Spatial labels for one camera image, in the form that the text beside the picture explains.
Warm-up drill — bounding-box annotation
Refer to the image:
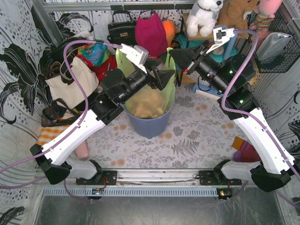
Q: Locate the green trash bag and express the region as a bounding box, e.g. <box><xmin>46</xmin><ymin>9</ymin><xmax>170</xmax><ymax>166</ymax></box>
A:
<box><xmin>124</xmin><ymin>47</ymin><xmax>177</xmax><ymax>119</ymax></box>

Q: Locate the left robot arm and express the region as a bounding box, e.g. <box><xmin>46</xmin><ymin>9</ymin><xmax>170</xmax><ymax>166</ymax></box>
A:
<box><xmin>30</xmin><ymin>66</ymin><xmax>175</xmax><ymax>185</ymax></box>

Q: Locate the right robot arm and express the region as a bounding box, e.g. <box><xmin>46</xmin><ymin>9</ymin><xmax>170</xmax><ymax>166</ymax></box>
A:
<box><xmin>169</xmin><ymin>41</ymin><xmax>300</xmax><ymax>192</ymax></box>

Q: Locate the magenta hanging cloth bag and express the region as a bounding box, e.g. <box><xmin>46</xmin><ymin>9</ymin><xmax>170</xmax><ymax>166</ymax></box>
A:
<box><xmin>135</xmin><ymin>13</ymin><xmax>168</xmax><ymax>57</ymax></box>

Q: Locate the blue trash bin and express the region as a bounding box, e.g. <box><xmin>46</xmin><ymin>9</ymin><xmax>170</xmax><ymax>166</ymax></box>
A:
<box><xmin>121</xmin><ymin>105</ymin><xmax>173</xmax><ymax>139</ymax></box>

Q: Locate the cream canvas tote bag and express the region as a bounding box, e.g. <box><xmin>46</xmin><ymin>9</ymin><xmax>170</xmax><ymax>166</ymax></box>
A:
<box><xmin>46</xmin><ymin>57</ymin><xmax>99</xmax><ymax>108</ymax></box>

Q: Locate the brown patterned bag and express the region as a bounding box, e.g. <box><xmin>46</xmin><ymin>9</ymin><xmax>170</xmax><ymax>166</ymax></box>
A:
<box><xmin>41</xmin><ymin>98</ymin><xmax>80</xmax><ymax>128</ymax></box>

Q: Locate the teal cloth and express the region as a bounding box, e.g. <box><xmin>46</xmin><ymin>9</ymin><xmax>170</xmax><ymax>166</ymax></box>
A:
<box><xmin>177</xmin><ymin>34</ymin><xmax>225</xmax><ymax>57</ymax></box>

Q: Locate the orange plush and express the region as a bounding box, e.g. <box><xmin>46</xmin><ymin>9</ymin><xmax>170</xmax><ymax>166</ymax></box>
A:
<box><xmin>162</xmin><ymin>20</ymin><xmax>176</xmax><ymax>47</ymax></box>

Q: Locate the white grey dog plush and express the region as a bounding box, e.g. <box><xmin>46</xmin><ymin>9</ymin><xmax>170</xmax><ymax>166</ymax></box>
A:
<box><xmin>186</xmin><ymin>0</ymin><xmax>224</xmax><ymax>37</ymax></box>

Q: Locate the wooden shelf rack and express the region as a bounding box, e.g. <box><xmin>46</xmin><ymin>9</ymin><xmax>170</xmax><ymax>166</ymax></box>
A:
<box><xmin>175</xmin><ymin>13</ymin><xmax>251</xmax><ymax>87</ymax></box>

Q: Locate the red cloth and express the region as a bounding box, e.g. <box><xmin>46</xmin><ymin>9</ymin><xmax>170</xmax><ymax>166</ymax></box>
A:
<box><xmin>83</xmin><ymin>55</ymin><xmax>117</xmax><ymax>82</ymax></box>

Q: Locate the brown teddy bear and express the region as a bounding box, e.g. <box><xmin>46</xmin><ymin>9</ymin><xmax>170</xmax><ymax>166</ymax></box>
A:
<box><xmin>217</xmin><ymin>0</ymin><xmax>260</xmax><ymax>30</ymax></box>

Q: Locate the black handbag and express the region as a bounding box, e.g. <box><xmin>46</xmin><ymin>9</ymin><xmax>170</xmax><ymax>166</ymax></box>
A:
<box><xmin>107</xmin><ymin>10</ymin><xmax>137</xmax><ymax>46</ymax></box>

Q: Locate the silver pouch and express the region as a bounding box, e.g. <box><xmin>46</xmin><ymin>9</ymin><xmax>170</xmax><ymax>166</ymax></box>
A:
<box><xmin>256</xmin><ymin>32</ymin><xmax>293</xmax><ymax>61</ymax></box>

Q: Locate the pink plush doll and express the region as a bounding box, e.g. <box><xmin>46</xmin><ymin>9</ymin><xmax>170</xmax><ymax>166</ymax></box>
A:
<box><xmin>254</xmin><ymin>0</ymin><xmax>282</xmax><ymax>24</ymax></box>

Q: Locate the pink foam roll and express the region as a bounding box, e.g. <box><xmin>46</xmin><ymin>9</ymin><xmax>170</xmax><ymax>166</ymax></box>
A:
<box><xmin>75</xmin><ymin>141</ymin><xmax>89</xmax><ymax>160</ymax></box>

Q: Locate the purple orange sock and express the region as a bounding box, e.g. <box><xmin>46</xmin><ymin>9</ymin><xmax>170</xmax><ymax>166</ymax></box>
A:
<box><xmin>232</xmin><ymin>136</ymin><xmax>261</xmax><ymax>163</ymax></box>

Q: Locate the orange white striped cloth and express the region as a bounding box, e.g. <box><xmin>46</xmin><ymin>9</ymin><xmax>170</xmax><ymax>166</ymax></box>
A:
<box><xmin>37</xmin><ymin>125</ymin><xmax>69</xmax><ymax>146</ymax></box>

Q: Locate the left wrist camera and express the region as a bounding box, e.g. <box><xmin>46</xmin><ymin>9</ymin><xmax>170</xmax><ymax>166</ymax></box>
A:
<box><xmin>120</xmin><ymin>44</ymin><xmax>149</xmax><ymax>67</ymax></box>

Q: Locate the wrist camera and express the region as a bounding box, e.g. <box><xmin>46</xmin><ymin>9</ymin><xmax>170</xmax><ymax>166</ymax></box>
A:
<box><xmin>120</xmin><ymin>44</ymin><xmax>149</xmax><ymax>67</ymax></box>
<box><xmin>206</xmin><ymin>25</ymin><xmax>235</xmax><ymax>54</ymax></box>

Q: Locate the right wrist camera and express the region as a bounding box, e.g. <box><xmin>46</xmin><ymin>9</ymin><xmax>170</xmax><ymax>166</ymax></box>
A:
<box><xmin>206</xmin><ymin>25</ymin><xmax>235</xmax><ymax>54</ymax></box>

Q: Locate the black wire basket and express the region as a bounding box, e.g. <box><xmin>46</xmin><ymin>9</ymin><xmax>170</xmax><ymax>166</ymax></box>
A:
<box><xmin>248</xmin><ymin>11</ymin><xmax>300</xmax><ymax>73</ymax></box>

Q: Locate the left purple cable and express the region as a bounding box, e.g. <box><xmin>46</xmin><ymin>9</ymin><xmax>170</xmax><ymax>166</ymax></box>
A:
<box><xmin>0</xmin><ymin>39</ymin><xmax>124</xmax><ymax>204</ymax></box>

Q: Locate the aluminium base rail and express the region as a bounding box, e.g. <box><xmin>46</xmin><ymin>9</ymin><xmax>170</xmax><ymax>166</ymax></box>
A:
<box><xmin>35</xmin><ymin>169</ymin><xmax>245</xmax><ymax>198</ymax></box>

